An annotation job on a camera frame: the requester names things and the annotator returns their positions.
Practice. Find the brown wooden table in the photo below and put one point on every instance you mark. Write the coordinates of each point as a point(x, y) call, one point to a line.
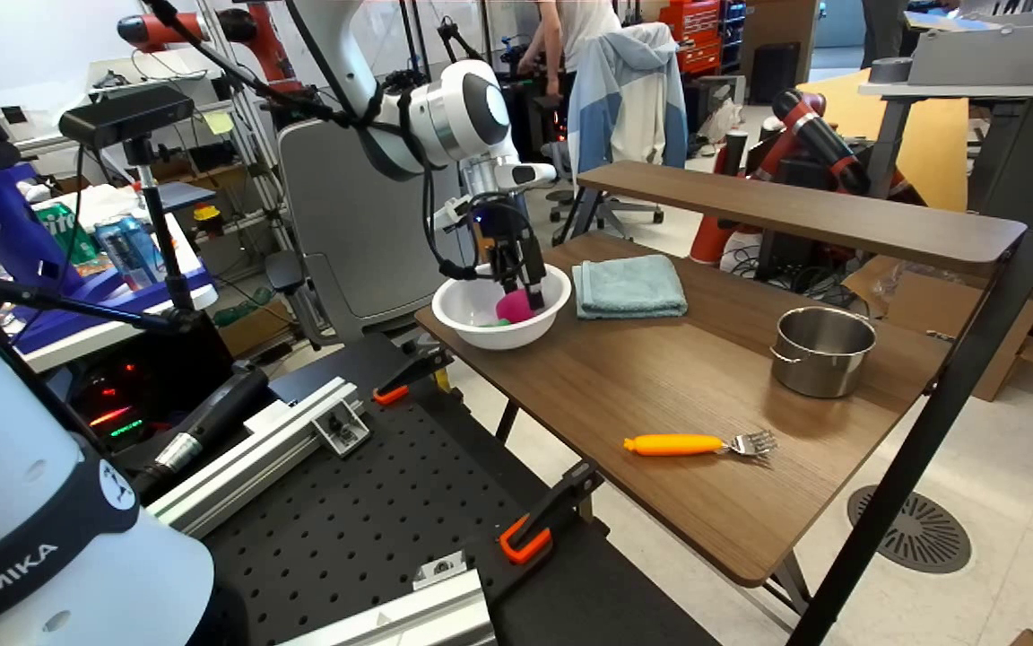
point(661, 382)

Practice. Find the white bowl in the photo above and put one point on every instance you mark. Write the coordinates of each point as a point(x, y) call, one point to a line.
point(467, 315)

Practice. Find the black box with red lights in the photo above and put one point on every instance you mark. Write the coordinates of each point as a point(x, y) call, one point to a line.
point(123, 382)

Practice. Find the aluminium extrusion rail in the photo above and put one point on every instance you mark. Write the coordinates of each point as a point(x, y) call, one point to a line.
point(420, 616)
point(253, 452)

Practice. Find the blue machine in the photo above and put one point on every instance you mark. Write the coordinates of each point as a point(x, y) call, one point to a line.
point(1, 227)

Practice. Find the light blue white hoodie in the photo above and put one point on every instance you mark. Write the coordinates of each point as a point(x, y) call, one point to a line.
point(627, 93)

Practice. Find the black orange clamp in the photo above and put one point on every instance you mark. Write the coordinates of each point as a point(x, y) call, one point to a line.
point(545, 521)
point(403, 382)

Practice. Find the brown wooden shelf board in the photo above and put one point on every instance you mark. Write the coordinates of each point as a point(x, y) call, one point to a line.
point(842, 216)

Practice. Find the round floor drain grate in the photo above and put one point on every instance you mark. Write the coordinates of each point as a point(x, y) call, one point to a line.
point(915, 531)

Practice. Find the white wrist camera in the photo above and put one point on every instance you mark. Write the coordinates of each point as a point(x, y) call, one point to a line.
point(458, 211)

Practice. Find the steel pot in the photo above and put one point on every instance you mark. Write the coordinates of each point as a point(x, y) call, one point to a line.
point(823, 360)

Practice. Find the black camera on stand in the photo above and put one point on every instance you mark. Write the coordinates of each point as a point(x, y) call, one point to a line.
point(123, 112)

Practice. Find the maroon plush with green leaves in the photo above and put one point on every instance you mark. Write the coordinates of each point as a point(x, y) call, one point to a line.
point(516, 311)

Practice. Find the red robot arm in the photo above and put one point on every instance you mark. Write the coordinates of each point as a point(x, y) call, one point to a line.
point(272, 53)

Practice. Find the white Franka robot base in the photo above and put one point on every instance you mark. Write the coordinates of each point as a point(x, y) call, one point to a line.
point(16, 502)

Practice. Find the grey desk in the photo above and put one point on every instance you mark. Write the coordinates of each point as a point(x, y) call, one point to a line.
point(994, 53)

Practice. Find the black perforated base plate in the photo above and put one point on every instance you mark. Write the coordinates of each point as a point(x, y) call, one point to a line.
point(386, 502)

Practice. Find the teal folded cloth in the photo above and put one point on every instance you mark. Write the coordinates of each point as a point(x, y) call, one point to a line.
point(628, 288)

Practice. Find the person in white shirt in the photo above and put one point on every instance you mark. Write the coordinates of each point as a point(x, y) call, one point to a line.
point(584, 19)

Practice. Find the grey chair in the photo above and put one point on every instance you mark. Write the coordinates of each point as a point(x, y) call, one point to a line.
point(349, 238)

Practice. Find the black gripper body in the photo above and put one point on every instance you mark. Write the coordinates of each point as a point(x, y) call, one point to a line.
point(506, 229)

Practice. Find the yellow board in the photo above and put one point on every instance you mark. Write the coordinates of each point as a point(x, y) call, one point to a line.
point(933, 148)

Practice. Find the brown cardboard box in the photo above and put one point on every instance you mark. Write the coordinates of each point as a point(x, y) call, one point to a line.
point(933, 297)

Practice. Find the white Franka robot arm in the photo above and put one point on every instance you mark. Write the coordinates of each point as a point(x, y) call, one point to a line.
point(458, 120)

